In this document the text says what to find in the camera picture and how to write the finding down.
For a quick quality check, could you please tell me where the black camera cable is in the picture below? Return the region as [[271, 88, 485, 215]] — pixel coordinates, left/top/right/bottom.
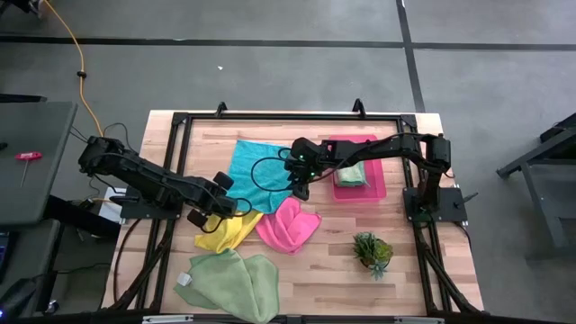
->
[[249, 147, 294, 194], [200, 196, 254, 235]]

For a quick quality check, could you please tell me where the black right camera cable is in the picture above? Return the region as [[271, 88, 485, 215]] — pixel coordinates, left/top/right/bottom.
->
[[249, 147, 294, 194]]

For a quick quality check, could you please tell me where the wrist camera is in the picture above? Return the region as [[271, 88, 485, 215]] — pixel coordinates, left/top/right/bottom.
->
[[291, 137, 322, 159], [219, 196, 239, 218]]

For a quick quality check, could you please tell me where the light green microfiber towel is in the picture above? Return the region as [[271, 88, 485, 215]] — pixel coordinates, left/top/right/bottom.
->
[[333, 160, 369, 189], [173, 248, 281, 324]]

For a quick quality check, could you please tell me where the red-handled hex key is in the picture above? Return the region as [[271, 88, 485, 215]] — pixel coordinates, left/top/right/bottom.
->
[[13, 151, 44, 188]]

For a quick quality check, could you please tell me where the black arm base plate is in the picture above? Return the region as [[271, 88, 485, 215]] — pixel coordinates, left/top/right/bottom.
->
[[119, 193, 185, 221], [403, 186, 469, 222]]

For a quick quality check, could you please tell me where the pink microfiber towel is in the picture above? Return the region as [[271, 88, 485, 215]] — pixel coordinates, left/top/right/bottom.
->
[[255, 196, 323, 256]]

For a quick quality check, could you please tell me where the potted succulent plant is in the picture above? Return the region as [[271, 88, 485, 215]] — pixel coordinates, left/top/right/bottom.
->
[[352, 231, 395, 281]]

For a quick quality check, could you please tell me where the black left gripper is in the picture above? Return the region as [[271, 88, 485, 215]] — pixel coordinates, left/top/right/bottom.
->
[[179, 170, 236, 229]]

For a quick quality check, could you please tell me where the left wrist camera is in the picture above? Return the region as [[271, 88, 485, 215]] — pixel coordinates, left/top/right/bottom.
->
[[219, 196, 239, 218]]

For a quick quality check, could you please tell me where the yellow floor cable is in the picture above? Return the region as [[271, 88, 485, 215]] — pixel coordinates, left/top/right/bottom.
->
[[42, 0, 105, 138]]

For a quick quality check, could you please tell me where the pink translucent plastic bin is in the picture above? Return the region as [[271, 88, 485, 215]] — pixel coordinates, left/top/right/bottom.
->
[[328, 133, 388, 203]]

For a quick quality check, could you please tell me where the white box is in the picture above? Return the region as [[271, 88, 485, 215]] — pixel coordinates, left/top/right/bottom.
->
[[97, 186, 128, 225]]

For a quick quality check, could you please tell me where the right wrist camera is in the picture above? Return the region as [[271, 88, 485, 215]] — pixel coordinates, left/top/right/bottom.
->
[[291, 137, 322, 159]]

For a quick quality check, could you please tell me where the black left camera cable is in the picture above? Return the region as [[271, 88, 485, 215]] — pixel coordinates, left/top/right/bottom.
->
[[200, 196, 254, 235]]

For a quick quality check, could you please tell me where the grey metal stand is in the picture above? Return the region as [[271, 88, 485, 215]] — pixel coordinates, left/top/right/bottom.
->
[[496, 112, 576, 253]]

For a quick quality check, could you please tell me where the black aluminium table frame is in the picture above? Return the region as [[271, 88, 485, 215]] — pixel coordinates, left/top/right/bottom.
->
[[101, 97, 486, 324]]

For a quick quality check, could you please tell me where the grey side table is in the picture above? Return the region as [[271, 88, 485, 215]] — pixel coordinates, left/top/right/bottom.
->
[[0, 101, 78, 226]]

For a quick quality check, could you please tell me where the yellow microfiber towel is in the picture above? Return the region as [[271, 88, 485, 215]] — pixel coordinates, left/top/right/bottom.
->
[[193, 209, 265, 254]]

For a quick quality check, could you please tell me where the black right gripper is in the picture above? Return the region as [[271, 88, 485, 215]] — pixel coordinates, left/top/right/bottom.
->
[[284, 157, 320, 202]]

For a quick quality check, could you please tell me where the teal microfiber towel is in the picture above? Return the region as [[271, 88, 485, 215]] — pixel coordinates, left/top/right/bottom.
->
[[226, 139, 298, 215]]

